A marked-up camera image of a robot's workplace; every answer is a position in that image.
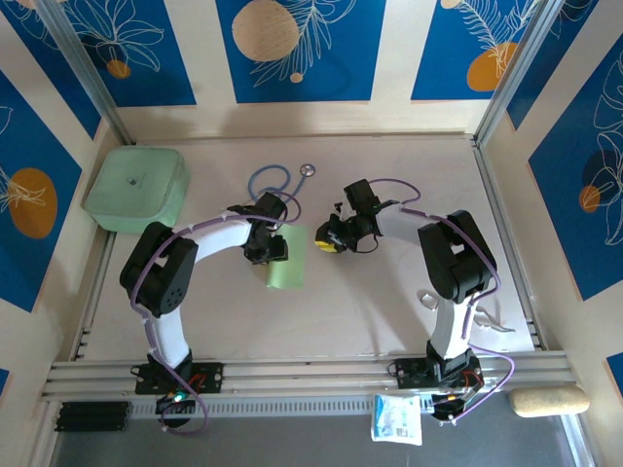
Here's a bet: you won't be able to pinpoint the blue floral wall poster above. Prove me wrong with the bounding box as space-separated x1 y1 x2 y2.
411 0 556 102
528 46 623 303
60 0 199 108
0 70 84 313
215 0 388 104

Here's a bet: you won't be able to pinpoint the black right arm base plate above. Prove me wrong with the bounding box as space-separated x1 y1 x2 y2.
388 357 486 390

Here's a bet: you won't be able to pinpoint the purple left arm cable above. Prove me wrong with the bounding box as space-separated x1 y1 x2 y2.
127 190 303 436

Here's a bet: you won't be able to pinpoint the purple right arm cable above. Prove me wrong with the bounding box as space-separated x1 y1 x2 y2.
369 177 518 424

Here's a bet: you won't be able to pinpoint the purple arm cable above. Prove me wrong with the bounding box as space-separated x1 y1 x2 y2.
127 190 303 436
369 177 518 424

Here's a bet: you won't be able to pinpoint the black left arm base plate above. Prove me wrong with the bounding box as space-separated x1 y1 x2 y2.
133 360 226 396

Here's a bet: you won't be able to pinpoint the mint green square case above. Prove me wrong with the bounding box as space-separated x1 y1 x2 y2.
83 145 192 235

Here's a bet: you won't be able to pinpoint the aluminium frame post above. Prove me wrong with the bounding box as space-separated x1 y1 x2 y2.
36 0 137 147
474 0 566 147

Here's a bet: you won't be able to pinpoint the blue stethoscope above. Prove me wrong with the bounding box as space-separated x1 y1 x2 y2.
246 162 318 210

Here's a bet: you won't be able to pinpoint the black ribbed block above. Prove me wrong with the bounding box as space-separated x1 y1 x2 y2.
54 401 132 433

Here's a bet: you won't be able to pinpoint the white and blue plastic packet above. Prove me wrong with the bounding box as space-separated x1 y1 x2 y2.
370 393 423 447

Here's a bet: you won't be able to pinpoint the beige sponge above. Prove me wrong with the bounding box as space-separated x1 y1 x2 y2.
509 386 591 418

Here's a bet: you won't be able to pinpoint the silver metal scissors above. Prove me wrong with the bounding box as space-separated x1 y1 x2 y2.
417 290 516 335

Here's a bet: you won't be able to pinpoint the grey slotted cable duct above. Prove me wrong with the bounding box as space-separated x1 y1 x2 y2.
128 394 434 419

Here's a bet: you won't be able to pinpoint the aluminium mounting rail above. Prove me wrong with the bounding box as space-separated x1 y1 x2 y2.
41 350 571 403

